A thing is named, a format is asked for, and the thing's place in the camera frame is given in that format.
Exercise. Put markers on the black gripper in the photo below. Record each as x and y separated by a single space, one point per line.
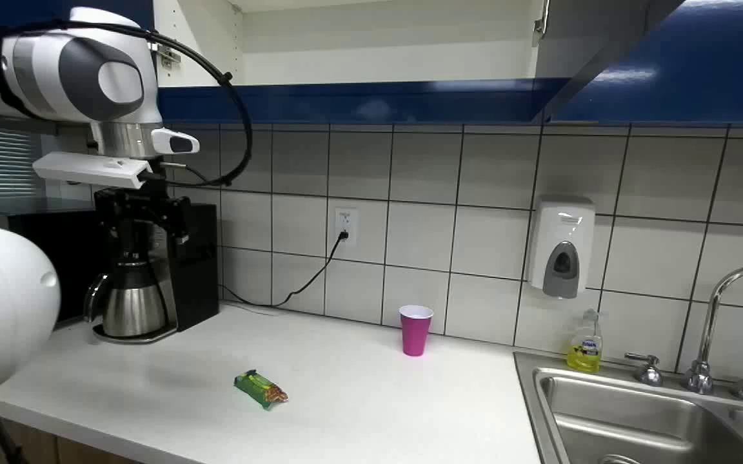
135 200

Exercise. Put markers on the green granola bar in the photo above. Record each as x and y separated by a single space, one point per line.
261 389

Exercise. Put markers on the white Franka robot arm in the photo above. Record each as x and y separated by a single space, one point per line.
63 67

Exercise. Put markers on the black steel coffee maker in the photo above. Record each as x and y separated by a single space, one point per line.
194 265

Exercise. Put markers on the black microwave oven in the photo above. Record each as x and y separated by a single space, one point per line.
63 258

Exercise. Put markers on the steel coffee carafe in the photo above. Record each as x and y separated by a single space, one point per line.
130 305

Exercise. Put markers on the metal cabinet hinge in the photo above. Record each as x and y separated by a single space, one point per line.
543 18
165 52

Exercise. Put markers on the blue cabinet door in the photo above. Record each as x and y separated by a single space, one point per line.
43 5
690 67

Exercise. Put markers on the wooden base cabinet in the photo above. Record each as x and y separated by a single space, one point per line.
36 443

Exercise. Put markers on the pink plastic cup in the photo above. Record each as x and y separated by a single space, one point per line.
414 330

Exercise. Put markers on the yellow dish soap bottle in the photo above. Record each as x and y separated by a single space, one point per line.
583 351

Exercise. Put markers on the stainless steel sink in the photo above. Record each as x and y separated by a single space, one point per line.
630 416

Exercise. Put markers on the chrome sink faucet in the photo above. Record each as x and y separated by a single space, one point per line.
714 317

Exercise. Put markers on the white wall outlet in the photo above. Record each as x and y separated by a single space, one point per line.
344 226

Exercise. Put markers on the open blue wall cabinet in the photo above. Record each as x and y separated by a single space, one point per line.
372 52

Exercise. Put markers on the white wall soap dispenser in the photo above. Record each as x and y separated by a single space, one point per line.
559 247

